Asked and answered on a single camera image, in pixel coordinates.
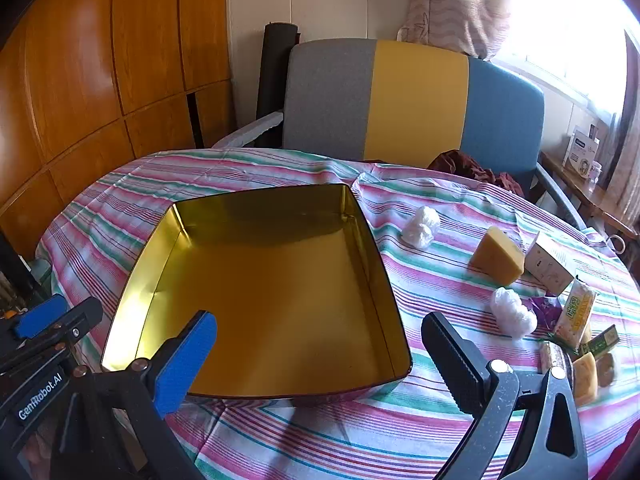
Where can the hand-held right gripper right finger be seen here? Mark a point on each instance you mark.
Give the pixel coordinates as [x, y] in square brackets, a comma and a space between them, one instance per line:
[452, 365]

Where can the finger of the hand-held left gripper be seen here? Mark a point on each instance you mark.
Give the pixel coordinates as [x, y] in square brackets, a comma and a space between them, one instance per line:
[35, 319]
[75, 321]

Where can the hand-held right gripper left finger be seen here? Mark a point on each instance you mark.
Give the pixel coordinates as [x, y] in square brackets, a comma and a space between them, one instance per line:
[185, 360]

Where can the white plastic-wrapped ball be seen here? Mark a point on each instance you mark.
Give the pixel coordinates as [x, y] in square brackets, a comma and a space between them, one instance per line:
[421, 225]
[510, 310]

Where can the cream roll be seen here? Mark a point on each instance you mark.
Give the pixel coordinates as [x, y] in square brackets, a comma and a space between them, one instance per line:
[550, 355]

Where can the purple wrapper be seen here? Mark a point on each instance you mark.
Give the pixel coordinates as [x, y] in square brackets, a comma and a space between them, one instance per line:
[550, 312]

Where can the gold square tin box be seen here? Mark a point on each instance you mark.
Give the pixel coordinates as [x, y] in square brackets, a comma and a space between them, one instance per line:
[280, 300]

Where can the yellow sponge cheese wedge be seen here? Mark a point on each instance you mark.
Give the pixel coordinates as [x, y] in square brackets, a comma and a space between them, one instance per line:
[497, 257]

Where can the cracker packet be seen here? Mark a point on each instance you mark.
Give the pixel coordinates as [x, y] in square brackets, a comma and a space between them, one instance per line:
[575, 312]

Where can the pale yellow sponge block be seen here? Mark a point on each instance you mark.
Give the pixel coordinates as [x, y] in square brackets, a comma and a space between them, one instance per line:
[585, 380]

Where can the white carton box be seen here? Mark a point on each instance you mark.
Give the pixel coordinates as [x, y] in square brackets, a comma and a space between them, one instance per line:
[547, 265]

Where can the small green box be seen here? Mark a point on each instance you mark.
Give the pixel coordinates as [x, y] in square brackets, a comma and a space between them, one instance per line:
[602, 341]

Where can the striped tablecloth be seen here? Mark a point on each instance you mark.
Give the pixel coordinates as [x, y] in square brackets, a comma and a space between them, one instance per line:
[250, 175]

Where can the dark red cloth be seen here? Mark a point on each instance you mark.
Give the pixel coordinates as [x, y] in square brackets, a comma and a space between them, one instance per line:
[460, 162]

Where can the wooden side table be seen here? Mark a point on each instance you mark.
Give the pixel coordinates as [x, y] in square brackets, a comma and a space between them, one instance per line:
[590, 200]

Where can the wooden wardrobe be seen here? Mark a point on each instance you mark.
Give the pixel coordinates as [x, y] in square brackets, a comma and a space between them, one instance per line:
[100, 85]

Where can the small pink white box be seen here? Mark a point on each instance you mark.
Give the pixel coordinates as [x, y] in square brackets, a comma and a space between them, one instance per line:
[596, 171]

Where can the white printed box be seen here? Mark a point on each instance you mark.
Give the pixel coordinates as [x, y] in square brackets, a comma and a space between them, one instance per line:
[580, 152]

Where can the grey yellow blue armchair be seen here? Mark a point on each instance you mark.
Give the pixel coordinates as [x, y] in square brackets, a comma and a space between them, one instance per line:
[415, 100]

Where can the striped beige curtain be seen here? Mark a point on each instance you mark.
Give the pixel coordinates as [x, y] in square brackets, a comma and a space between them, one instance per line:
[627, 160]

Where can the black rolled mat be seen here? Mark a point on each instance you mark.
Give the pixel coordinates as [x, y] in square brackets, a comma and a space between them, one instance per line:
[275, 70]

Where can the window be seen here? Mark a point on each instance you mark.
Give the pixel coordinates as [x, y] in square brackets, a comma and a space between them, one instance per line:
[565, 35]

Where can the pink patterned curtain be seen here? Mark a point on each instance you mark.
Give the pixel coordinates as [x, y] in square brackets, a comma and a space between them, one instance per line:
[450, 10]

